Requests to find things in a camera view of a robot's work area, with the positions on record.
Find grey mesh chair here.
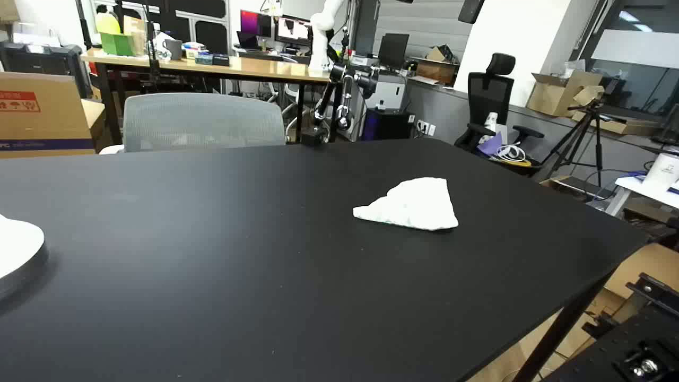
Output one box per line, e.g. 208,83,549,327
120,90,288,154

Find white shelf with papers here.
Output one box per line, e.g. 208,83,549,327
613,151,679,211

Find purple bag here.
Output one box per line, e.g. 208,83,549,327
475,134,507,158

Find green and yellow bin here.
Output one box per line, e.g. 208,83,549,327
93,11,137,57

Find large black display panel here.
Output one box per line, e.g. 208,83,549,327
154,0,233,57

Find white plate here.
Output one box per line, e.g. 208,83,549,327
0,211,49,282

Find black office chair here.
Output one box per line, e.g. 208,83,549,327
455,51,548,170

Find black metal frame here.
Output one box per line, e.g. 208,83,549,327
540,271,679,382

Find white cloth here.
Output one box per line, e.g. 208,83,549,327
353,176,460,234

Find open cardboard box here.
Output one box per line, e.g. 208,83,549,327
525,67,606,118

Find black camera tripod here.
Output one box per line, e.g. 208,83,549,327
539,95,612,191

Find small computer monitor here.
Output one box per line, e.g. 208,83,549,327
238,8,276,43

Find cardboard box with red label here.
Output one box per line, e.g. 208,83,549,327
0,70,100,158

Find long wooden desk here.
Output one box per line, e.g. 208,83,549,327
83,46,336,146

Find small brown cardboard box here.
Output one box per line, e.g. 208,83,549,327
411,44,460,86

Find dark monitor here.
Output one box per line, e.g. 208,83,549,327
376,31,411,70

